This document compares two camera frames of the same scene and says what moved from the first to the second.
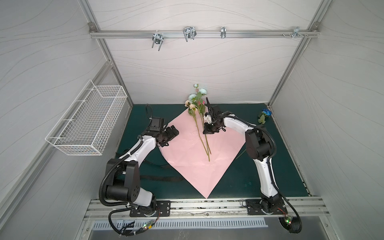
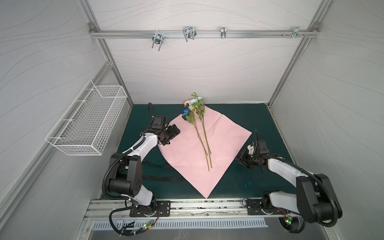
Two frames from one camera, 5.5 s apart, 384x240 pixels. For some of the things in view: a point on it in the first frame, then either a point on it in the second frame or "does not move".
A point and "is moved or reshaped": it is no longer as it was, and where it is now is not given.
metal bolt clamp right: [295, 32] does not move
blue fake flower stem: [265, 113] → [184, 112]
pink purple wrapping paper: [205, 159] does not move
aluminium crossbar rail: [179, 34] does not move
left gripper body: [167, 134] does not move
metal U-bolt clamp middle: [189, 32] does not move
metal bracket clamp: [223, 32] does not move
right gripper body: [213, 115] → [246, 158]
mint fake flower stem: [197, 98] is moved or reshaped
